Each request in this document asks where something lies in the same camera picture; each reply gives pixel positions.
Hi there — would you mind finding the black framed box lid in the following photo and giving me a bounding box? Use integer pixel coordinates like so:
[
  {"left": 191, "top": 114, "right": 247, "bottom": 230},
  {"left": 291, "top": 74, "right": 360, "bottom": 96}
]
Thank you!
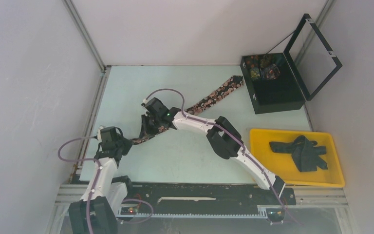
[{"left": 283, "top": 14, "right": 342, "bottom": 101}]

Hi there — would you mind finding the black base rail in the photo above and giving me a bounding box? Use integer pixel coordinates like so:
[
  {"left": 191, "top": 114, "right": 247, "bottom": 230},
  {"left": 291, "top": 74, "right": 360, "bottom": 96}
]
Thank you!
[{"left": 119, "top": 182, "right": 297, "bottom": 215}]

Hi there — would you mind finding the rolled dark tie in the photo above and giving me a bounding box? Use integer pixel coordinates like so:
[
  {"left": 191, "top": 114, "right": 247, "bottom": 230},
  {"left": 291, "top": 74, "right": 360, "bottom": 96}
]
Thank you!
[{"left": 259, "top": 54, "right": 273, "bottom": 68}]

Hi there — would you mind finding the white cable duct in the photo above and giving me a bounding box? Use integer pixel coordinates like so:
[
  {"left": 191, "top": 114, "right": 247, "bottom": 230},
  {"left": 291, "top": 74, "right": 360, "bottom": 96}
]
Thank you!
[{"left": 116, "top": 208, "right": 268, "bottom": 219}]

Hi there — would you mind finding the dark green tie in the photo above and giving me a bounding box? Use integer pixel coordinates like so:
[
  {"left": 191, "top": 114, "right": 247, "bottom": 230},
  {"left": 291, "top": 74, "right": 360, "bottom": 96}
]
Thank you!
[{"left": 269, "top": 135, "right": 328, "bottom": 173}]

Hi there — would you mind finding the yellow plastic tray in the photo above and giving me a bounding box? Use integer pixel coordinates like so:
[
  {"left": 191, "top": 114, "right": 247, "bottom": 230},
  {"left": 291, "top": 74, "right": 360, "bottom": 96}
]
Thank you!
[{"left": 249, "top": 129, "right": 345, "bottom": 188}]

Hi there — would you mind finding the rolled patterned tie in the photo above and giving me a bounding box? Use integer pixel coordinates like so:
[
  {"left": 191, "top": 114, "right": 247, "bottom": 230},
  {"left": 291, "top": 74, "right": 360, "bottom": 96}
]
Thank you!
[{"left": 249, "top": 67, "right": 262, "bottom": 81}]

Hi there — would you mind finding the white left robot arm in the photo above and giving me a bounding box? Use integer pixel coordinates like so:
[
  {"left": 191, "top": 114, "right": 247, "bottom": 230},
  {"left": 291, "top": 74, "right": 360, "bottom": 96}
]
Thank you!
[{"left": 68, "top": 127, "right": 134, "bottom": 234}]

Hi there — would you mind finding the floral rose pattern tie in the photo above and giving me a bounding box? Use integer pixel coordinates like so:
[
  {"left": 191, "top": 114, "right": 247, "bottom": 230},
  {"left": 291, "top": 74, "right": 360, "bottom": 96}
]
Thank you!
[{"left": 131, "top": 76, "right": 244, "bottom": 145}]

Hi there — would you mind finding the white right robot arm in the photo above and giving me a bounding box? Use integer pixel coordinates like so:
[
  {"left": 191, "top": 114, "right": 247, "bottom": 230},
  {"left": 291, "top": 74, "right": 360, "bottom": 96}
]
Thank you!
[{"left": 141, "top": 97, "right": 286, "bottom": 204}]

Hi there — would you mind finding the black storage box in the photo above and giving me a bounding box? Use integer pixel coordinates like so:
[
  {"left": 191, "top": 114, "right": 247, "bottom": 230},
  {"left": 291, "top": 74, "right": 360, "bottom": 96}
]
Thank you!
[{"left": 240, "top": 53, "right": 306, "bottom": 114}]

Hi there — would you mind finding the rolled colourful tie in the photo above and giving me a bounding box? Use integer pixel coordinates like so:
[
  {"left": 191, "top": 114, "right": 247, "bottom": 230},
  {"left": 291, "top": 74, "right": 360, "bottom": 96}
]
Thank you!
[{"left": 261, "top": 64, "right": 281, "bottom": 80}]

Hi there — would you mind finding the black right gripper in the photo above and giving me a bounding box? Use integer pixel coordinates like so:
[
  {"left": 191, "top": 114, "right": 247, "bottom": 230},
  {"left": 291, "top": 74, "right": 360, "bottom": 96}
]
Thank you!
[{"left": 139, "top": 114, "right": 163, "bottom": 140}]

